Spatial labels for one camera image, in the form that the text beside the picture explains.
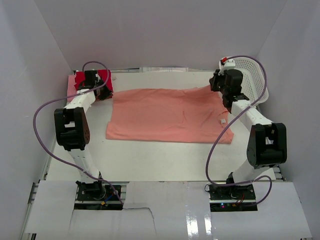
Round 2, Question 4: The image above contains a folded red t shirt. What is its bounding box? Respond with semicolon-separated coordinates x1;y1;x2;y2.
75;69;113;92

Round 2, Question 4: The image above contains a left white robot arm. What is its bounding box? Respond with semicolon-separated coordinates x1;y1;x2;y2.
54;69;113;184

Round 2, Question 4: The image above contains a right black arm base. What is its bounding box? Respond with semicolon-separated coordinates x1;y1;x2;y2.
204;183;258;213

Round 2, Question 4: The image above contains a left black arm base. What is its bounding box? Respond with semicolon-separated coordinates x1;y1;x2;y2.
74;181;126;211

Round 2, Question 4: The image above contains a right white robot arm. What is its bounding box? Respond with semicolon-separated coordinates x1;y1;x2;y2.
209;69;287;187

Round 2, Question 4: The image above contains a salmon pink t shirt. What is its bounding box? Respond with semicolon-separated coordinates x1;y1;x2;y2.
106;85;229;144

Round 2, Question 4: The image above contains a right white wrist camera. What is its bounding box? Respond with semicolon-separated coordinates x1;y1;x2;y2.
218;57;236;76

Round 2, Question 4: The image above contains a folded light pink t shirt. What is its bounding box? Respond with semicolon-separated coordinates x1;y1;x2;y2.
66;74;77;96

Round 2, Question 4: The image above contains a white plastic basket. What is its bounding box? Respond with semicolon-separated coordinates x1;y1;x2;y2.
233;55;269;105

